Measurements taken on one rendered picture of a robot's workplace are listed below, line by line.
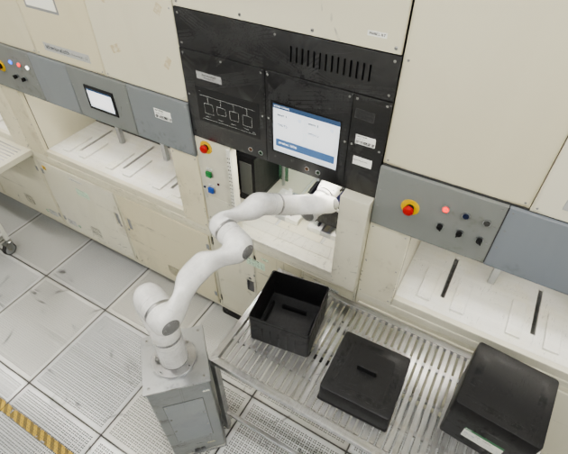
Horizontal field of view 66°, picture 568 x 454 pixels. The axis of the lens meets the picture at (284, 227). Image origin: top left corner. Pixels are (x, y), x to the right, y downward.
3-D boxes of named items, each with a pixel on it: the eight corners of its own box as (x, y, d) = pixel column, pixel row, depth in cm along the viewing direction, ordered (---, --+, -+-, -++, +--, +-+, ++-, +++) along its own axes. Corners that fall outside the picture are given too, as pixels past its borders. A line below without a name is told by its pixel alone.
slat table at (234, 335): (224, 427, 242) (207, 358, 189) (279, 344, 279) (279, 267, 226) (461, 577, 196) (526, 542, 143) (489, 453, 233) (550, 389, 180)
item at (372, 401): (316, 397, 177) (317, 383, 168) (343, 340, 195) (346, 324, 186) (386, 433, 167) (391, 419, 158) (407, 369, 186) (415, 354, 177)
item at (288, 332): (273, 291, 215) (272, 268, 203) (327, 309, 208) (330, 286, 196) (250, 337, 197) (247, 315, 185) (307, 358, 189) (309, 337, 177)
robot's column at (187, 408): (174, 459, 230) (142, 396, 177) (170, 409, 250) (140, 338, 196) (227, 445, 236) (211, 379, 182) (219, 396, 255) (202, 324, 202)
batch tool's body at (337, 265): (218, 317, 294) (162, 10, 157) (288, 231, 353) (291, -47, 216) (336, 379, 262) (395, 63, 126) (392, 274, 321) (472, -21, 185)
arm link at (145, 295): (160, 354, 170) (146, 319, 154) (138, 322, 181) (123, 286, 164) (187, 337, 176) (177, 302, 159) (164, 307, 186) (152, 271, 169)
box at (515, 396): (436, 429, 168) (454, 400, 151) (461, 372, 185) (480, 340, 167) (513, 476, 157) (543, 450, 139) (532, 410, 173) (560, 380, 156)
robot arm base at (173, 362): (152, 384, 181) (142, 361, 168) (151, 344, 194) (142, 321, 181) (198, 372, 185) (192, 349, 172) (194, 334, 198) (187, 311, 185)
